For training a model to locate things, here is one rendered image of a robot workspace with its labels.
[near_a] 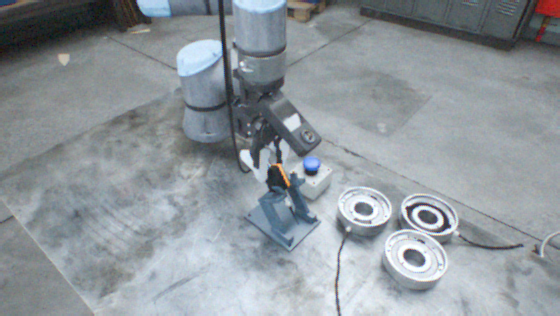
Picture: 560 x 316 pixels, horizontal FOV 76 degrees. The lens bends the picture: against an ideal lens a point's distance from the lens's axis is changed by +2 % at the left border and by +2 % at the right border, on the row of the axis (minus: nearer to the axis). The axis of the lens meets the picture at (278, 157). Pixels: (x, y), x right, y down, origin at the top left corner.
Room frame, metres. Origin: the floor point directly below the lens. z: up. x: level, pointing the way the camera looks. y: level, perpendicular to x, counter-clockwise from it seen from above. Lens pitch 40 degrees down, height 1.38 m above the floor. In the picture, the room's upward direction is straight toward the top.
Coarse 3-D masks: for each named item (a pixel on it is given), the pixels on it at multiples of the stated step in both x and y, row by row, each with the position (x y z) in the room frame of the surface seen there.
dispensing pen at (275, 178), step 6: (270, 168) 0.49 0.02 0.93; (276, 168) 0.49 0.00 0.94; (270, 174) 0.48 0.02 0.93; (276, 174) 0.48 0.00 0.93; (282, 174) 0.48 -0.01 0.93; (270, 180) 0.48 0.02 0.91; (276, 180) 0.47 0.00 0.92; (282, 180) 0.48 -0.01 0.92; (270, 186) 0.48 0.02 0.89; (276, 186) 0.47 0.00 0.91; (282, 186) 0.47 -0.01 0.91; (288, 198) 0.47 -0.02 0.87; (288, 204) 0.46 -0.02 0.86; (294, 216) 0.45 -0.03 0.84
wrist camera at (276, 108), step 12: (264, 96) 0.48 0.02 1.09; (276, 96) 0.49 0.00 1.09; (264, 108) 0.47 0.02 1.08; (276, 108) 0.47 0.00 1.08; (288, 108) 0.48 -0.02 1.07; (276, 120) 0.46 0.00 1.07; (288, 120) 0.46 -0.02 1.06; (300, 120) 0.47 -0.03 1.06; (288, 132) 0.44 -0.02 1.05; (300, 132) 0.44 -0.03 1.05; (312, 132) 0.45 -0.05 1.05; (288, 144) 0.44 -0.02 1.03; (300, 144) 0.43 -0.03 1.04; (312, 144) 0.43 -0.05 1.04; (300, 156) 0.43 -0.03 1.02
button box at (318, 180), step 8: (296, 168) 0.59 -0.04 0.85; (304, 168) 0.58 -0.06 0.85; (320, 168) 0.59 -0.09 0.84; (328, 168) 0.59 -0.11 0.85; (304, 176) 0.56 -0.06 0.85; (312, 176) 0.56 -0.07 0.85; (320, 176) 0.56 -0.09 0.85; (328, 176) 0.57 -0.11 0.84; (304, 184) 0.55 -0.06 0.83; (312, 184) 0.54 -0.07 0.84; (320, 184) 0.55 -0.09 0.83; (328, 184) 0.58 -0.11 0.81; (304, 192) 0.55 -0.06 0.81; (312, 192) 0.53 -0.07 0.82; (320, 192) 0.55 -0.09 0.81; (312, 200) 0.53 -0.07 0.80
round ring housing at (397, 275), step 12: (396, 240) 0.40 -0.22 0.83; (420, 240) 0.41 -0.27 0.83; (432, 240) 0.40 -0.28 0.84; (384, 252) 0.38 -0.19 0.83; (408, 252) 0.39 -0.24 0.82; (420, 252) 0.38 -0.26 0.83; (384, 264) 0.36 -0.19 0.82; (420, 264) 0.37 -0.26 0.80; (444, 264) 0.35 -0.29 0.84; (396, 276) 0.33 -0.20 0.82; (408, 276) 0.32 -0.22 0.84; (432, 276) 0.33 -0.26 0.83; (420, 288) 0.32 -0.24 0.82
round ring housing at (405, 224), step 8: (408, 200) 0.50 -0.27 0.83; (416, 200) 0.51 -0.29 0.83; (424, 200) 0.51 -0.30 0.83; (432, 200) 0.50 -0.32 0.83; (440, 200) 0.50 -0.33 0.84; (400, 208) 0.48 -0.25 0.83; (416, 208) 0.48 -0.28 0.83; (424, 208) 0.48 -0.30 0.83; (432, 208) 0.48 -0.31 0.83; (448, 208) 0.48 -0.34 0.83; (400, 216) 0.47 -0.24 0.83; (416, 216) 0.46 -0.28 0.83; (424, 216) 0.48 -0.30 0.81; (432, 216) 0.47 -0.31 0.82; (440, 216) 0.46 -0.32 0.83; (448, 216) 0.46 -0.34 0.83; (456, 216) 0.45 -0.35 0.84; (400, 224) 0.47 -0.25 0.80; (408, 224) 0.44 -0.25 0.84; (424, 224) 0.44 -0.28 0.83; (440, 224) 0.44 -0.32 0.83; (456, 224) 0.43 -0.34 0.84; (424, 232) 0.42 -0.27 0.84; (448, 232) 0.41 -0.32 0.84; (440, 240) 0.41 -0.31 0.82
